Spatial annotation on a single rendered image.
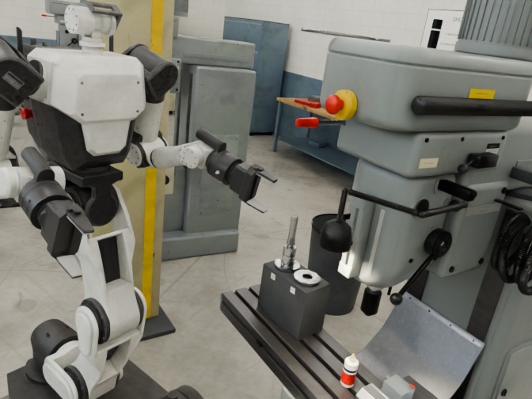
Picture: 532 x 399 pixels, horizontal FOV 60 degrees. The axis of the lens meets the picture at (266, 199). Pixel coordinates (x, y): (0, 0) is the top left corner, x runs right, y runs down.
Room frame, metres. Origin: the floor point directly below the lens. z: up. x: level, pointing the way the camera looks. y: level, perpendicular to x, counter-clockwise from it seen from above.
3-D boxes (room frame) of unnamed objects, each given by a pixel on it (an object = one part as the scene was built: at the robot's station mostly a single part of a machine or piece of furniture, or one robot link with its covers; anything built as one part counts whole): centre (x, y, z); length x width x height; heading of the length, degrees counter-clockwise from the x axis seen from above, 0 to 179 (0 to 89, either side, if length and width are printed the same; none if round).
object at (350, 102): (0.95, -0.13, 1.76); 0.06 x 0.02 x 0.06; 35
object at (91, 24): (1.23, 0.51, 1.84); 0.10 x 0.07 x 0.09; 143
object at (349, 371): (1.11, -0.31, 0.98); 0.04 x 0.04 x 0.11
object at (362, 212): (1.02, -0.23, 1.45); 0.04 x 0.04 x 0.21; 35
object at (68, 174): (1.29, 0.58, 1.37); 0.28 x 0.13 x 0.18; 53
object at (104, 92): (1.28, 0.55, 1.63); 0.34 x 0.30 x 0.36; 143
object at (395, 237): (1.09, -0.32, 1.47); 0.21 x 0.19 x 0.32; 35
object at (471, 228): (1.20, -0.48, 1.47); 0.24 x 0.19 x 0.26; 35
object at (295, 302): (1.40, -0.14, 1.03); 0.22 x 0.12 x 0.20; 43
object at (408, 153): (1.11, -0.36, 1.68); 0.34 x 0.24 x 0.10; 125
